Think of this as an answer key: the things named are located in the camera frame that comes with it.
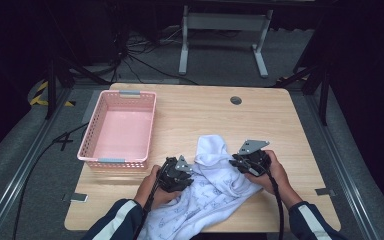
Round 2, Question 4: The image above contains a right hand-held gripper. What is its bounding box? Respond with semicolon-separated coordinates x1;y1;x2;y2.
228;139;273;177

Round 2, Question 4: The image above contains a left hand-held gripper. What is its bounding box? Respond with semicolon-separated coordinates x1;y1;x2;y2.
157;154;195;194

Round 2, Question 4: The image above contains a white printed baby garment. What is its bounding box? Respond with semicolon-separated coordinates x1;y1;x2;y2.
137;134;264;240

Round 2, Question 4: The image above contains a person's right hand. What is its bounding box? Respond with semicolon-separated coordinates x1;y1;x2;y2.
244;149;293;196

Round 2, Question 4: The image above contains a person's left hand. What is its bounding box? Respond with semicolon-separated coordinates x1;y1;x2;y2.
133;164;182;210

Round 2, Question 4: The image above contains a pink plastic basket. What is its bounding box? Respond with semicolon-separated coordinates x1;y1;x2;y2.
76;89;158;170

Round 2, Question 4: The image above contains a black metal stand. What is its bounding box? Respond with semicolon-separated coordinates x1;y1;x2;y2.
273;64;332;127
44;54;112;121

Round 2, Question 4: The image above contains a yellow black hazard tape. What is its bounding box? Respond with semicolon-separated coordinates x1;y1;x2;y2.
29;80;77;108

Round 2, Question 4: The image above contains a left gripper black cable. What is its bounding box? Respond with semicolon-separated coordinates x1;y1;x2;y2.
131;181;163;240

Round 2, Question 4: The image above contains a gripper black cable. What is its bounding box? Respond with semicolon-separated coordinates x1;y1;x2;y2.
261;166;285;240
131;181;163;240

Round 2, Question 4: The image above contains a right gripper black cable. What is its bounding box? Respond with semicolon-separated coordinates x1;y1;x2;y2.
261;166;285;240

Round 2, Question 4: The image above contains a grey metal table bracket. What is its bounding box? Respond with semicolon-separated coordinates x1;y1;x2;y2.
314;187;336;197
61;192;90;204

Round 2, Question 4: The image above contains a grey metal floor rail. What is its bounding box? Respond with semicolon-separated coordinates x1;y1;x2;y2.
0;87;74;240
304;92;384;240

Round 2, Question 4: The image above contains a tangle of black floor cables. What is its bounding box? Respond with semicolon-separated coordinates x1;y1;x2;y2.
111;24;200;86

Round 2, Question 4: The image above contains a white metal desk frame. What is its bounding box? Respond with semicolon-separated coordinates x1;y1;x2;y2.
178;4;275;80

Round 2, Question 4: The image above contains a long black floor cable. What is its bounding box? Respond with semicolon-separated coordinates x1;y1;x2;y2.
12;122;90;240

